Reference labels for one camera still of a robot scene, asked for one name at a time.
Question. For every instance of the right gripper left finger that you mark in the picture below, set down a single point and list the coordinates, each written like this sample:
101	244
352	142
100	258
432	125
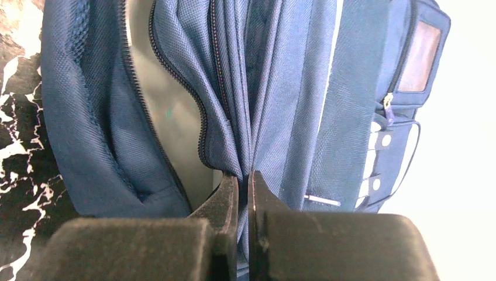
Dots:
199	247

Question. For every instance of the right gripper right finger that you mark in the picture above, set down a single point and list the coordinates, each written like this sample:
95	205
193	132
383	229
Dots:
296	245

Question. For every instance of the navy blue backpack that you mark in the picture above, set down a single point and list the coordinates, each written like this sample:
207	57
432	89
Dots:
148	104

